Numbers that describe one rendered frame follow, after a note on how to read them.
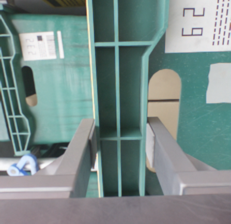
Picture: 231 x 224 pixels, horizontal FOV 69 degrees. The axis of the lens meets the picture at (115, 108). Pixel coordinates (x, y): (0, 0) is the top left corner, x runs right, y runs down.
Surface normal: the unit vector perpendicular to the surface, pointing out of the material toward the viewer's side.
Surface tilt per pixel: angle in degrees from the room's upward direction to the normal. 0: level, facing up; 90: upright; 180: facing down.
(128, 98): 97
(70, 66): 91
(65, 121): 94
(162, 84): 93
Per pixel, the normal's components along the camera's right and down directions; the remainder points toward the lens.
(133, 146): 0.08, 0.29
